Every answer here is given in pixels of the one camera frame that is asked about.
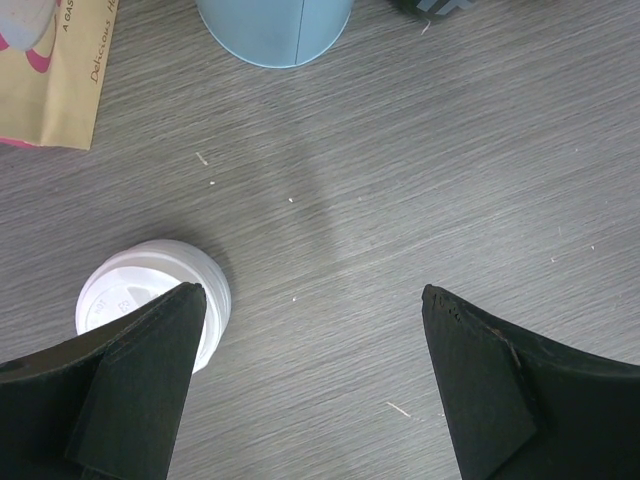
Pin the pink kraft paper bag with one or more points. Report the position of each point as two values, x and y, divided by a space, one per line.
54 56

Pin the light blue straw cup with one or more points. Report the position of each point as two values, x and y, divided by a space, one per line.
276 34

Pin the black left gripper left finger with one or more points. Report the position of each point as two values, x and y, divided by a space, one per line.
108 403

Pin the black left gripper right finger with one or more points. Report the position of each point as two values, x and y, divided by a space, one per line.
519 405

